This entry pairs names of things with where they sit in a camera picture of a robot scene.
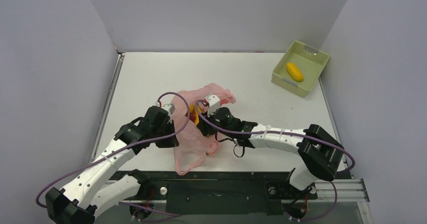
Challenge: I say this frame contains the yellow fake banana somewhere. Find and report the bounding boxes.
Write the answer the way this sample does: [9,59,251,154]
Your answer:
[189,105,199,125]

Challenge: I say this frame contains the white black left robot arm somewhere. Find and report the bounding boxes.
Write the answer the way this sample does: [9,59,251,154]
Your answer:
[45,104,178,223]

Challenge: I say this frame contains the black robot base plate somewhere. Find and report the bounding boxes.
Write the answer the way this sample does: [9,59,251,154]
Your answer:
[128,171,318,215]

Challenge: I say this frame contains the yellow fake fruit in basket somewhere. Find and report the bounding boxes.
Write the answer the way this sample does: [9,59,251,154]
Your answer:
[286,62,304,82]

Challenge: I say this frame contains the aluminium frame rail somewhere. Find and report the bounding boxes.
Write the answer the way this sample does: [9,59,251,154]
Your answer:
[85,176,369,221]

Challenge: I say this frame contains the light green plastic basket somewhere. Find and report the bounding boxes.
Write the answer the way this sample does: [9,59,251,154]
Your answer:
[271,41,330,98]

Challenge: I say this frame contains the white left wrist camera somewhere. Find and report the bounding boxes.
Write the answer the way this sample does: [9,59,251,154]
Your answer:
[161,104,176,122]

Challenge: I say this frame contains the pink plastic bag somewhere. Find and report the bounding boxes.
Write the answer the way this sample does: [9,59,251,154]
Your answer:
[174,83,236,176]

